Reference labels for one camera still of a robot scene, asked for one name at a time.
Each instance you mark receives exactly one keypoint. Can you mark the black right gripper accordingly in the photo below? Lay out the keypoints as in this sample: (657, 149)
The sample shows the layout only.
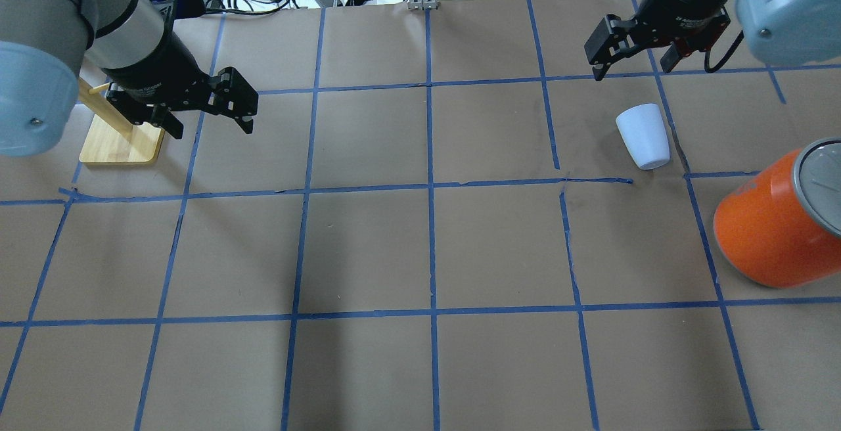
(683, 9)

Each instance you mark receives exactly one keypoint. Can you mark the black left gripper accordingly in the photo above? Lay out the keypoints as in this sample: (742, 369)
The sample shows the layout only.
(156, 69)

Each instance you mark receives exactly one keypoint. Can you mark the light blue plastic cup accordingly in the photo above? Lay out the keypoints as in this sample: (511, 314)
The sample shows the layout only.
(643, 133)

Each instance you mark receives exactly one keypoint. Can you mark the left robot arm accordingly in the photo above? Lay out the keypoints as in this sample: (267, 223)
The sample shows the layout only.
(133, 42)

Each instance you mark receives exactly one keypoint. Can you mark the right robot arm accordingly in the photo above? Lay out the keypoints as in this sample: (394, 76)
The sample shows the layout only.
(776, 32)

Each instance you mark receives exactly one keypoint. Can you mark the wooden mug tree stand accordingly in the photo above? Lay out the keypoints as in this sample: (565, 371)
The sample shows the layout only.
(111, 139)

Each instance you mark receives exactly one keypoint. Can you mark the orange can with grey lid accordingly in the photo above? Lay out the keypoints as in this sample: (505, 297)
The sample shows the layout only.
(781, 229)

